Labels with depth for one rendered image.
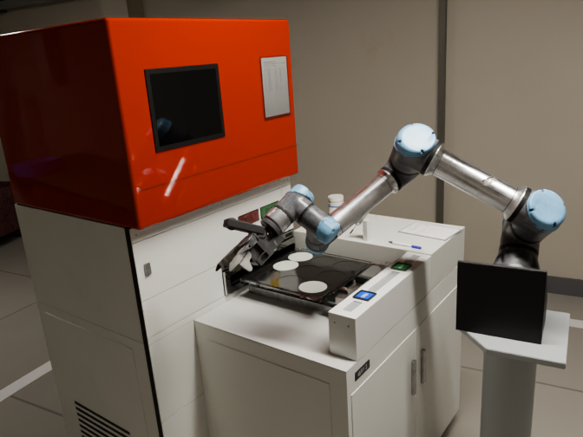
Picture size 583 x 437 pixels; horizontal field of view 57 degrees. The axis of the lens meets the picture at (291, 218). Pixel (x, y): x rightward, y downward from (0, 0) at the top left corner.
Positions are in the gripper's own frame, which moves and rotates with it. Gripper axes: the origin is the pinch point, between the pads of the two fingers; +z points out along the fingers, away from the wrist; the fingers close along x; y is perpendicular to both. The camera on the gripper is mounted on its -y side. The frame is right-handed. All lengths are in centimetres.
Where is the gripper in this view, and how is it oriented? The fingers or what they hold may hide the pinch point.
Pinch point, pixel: (219, 270)
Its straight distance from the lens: 152.2
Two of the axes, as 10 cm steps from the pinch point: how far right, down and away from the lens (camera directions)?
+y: 6.6, 7.2, 2.0
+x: -3.7, 0.8, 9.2
